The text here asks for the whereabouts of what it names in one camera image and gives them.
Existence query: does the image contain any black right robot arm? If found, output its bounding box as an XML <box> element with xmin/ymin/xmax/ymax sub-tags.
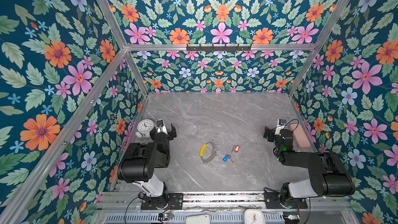
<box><xmin>263</xmin><ymin>127</ymin><xmax>356</xmax><ymax>204</ymax></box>

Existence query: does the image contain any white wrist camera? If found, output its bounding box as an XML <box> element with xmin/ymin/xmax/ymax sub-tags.
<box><xmin>157</xmin><ymin>119</ymin><xmax>167</xmax><ymax>134</ymax></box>
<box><xmin>275</xmin><ymin>119</ymin><xmax>287</xmax><ymax>135</ymax></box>

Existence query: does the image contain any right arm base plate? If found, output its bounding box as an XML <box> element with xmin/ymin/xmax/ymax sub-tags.
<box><xmin>263</xmin><ymin>192</ymin><xmax>308</xmax><ymax>209</ymax></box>

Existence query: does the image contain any key with red tag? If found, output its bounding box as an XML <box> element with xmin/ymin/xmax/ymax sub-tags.
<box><xmin>231</xmin><ymin>145</ymin><xmax>240</xmax><ymax>153</ymax></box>

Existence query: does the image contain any white device at front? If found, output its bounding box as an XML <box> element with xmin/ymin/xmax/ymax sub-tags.
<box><xmin>185</xmin><ymin>214</ymin><xmax>210</xmax><ymax>224</ymax></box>

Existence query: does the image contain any white alarm clock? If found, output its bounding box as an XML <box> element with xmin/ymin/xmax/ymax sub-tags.
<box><xmin>135</xmin><ymin>119</ymin><xmax>155</xmax><ymax>140</ymax></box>

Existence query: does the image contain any key with blue tag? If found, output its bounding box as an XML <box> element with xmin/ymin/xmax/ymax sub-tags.
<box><xmin>222</xmin><ymin>154</ymin><xmax>234</xmax><ymax>163</ymax></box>

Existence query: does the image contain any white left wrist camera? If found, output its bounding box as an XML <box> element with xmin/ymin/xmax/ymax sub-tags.
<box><xmin>157</xmin><ymin>119</ymin><xmax>167</xmax><ymax>134</ymax></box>

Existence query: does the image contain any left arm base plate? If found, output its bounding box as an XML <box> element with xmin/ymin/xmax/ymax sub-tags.
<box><xmin>141</xmin><ymin>193</ymin><xmax>184</xmax><ymax>211</ymax></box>

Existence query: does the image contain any pink rectangular case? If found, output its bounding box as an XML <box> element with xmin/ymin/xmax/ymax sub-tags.
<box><xmin>289</xmin><ymin>123</ymin><xmax>311</xmax><ymax>148</ymax></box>

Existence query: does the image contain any large grey perforated keyring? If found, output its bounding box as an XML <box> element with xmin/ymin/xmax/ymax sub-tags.
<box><xmin>200</xmin><ymin>140</ymin><xmax>220</xmax><ymax>164</ymax></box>

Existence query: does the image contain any white square clock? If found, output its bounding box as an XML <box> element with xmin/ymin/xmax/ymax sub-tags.
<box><xmin>243</xmin><ymin>209</ymin><xmax>266</xmax><ymax>224</ymax></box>

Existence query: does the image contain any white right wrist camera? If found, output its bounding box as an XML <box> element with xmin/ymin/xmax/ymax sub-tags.
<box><xmin>275</xmin><ymin>119</ymin><xmax>287</xmax><ymax>135</ymax></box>

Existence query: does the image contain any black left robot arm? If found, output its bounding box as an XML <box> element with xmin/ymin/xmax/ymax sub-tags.
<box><xmin>117</xmin><ymin>119</ymin><xmax>177</xmax><ymax>202</ymax></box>

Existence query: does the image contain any black hook rail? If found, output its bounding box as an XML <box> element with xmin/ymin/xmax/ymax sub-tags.
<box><xmin>186</xmin><ymin>44</ymin><xmax>252</xmax><ymax>52</ymax></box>

